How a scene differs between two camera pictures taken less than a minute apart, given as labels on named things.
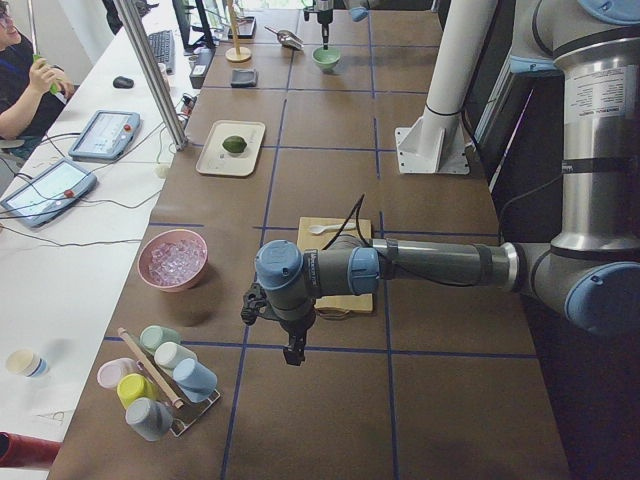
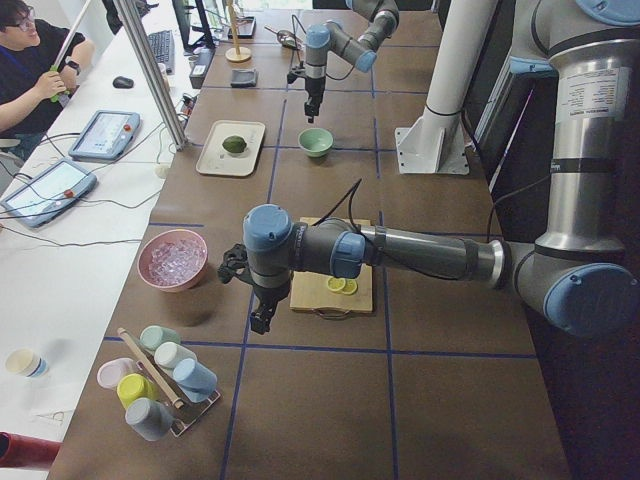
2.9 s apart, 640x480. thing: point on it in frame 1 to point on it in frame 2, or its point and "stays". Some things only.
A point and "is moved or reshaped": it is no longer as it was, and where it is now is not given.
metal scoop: x=288 y=38 stays
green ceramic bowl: x=326 y=59 is moved or reshaped
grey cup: x=150 y=418 stays
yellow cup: x=135 y=386 stays
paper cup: x=27 y=363 stays
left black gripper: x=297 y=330 to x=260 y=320
